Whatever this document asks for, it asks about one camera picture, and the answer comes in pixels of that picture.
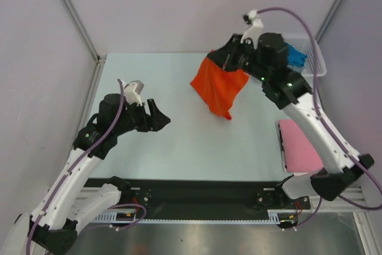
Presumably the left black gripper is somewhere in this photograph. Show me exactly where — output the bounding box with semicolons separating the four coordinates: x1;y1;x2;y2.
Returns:
114;99;170;136

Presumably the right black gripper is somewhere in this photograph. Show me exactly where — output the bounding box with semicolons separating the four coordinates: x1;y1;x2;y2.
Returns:
208;33;270;82

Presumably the orange t shirt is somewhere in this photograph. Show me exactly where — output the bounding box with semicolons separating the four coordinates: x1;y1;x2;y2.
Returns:
190;57;249;121

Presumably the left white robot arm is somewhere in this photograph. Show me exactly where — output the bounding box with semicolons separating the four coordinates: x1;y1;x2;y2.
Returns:
1;94;171;254

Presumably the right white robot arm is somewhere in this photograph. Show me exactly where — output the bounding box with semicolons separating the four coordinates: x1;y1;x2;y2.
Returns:
207;33;375;208

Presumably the blue t shirt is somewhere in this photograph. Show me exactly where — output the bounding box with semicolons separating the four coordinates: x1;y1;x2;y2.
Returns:
287;44;307;67

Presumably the white plastic basket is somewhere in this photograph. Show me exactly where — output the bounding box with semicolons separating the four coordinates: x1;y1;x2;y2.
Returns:
282;34;327;77

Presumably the pink folded t shirt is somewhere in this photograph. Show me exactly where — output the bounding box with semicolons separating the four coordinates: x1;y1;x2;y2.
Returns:
278;119;324;174

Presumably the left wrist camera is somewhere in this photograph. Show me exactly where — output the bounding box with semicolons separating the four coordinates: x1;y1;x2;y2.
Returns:
122;80;144;106

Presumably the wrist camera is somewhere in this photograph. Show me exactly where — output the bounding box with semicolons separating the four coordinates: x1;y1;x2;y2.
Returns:
122;80;144;106
241;10;264;44

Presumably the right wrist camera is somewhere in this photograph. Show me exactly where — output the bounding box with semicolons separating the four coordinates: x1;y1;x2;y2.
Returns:
241;10;264;44

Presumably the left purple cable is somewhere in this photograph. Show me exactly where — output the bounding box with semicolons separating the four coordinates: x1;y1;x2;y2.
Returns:
25;78;147;254

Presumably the purple cable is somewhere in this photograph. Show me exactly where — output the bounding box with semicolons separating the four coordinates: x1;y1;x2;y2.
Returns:
256;7;382;229
25;78;147;254

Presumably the left corner aluminium post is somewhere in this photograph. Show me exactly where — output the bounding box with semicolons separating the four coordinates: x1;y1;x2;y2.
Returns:
44;0;104;63

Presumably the corner aluminium post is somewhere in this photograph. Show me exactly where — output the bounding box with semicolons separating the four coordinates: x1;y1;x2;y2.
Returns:
315;0;344;43
44;0;104;63

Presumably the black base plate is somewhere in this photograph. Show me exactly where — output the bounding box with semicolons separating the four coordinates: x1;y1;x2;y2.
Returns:
80;177;311;220

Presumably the white cable duct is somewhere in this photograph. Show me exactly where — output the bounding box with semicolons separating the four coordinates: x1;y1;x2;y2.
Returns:
88;210;298;226

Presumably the right corner aluminium post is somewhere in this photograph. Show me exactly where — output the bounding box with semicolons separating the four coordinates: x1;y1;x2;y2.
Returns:
315;0;344;43

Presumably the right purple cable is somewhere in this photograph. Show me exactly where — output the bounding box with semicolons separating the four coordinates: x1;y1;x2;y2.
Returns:
256;7;382;229

